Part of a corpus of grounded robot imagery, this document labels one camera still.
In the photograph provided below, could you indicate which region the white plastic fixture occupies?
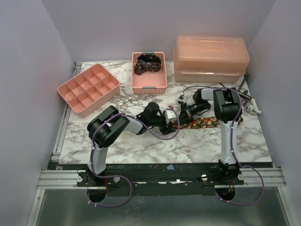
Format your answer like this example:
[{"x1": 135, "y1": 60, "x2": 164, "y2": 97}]
[{"x1": 245, "y1": 98, "x2": 262, "y2": 114}]

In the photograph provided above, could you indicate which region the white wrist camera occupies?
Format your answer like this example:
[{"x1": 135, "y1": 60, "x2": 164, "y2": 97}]
[
  {"x1": 164, "y1": 109, "x2": 177, "y2": 123},
  {"x1": 177, "y1": 94, "x2": 186, "y2": 104}
]

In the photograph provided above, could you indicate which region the dark floral tie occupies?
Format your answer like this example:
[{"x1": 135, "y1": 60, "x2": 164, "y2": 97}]
[{"x1": 134, "y1": 54, "x2": 162, "y2": 75}]

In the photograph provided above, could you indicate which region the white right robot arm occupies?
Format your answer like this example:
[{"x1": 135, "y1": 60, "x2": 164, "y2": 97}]
[{"x1": 195, "y1": 86, "x2": 242, "y2": 185}]

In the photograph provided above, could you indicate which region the large pink storage box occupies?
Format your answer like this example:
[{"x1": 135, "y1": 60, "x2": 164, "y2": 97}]
[{"x1": 174, "y1": 36, "x2": 250, "y2": 83}]

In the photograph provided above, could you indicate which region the orange black tool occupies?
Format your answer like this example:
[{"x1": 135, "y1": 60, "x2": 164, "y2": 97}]
[{"x1": 232, "y1": 73, "x2": 251, "y2": 105}]

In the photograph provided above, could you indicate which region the colourful faces patterned tie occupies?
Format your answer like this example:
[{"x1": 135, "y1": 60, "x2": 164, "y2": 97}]
[{"x1": 168, "y1": 116, "x2": 243, "y2": 130}]

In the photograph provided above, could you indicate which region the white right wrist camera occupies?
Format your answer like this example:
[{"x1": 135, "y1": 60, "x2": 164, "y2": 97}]
[{"x1": 177, "y1": 94, "x2": 186, "y2": 104}]

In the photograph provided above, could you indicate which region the pink divided organizer tray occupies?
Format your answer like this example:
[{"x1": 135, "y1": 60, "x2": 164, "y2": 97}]
[{"x1": 57, "y1": 64, "x2": 120, "y2": 118}]

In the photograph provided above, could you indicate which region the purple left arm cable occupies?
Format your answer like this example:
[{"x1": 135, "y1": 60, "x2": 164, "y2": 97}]
[{"x1": 87, "y1": 107, "x2": 181, "y2": 208}]

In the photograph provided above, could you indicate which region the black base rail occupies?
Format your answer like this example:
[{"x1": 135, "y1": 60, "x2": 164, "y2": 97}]
[{"x1": 38, "y1": 162, "x2": 282, "y2": 200}]

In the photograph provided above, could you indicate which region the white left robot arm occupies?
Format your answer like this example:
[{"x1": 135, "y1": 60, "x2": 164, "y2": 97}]
[{"x1": 87, "y1": 102, "x2": 180, "y2": 186}]

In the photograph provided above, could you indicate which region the pink plastic basket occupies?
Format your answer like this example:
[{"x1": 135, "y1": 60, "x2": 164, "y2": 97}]
[{"x1": 132, "y1": 52, "x2": 167, "y2": 95}]

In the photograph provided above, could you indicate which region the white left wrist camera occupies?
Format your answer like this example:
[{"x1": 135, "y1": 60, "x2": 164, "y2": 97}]
[{"x1": 164, "y1": 109, "x2": 177, "y2": 123}]

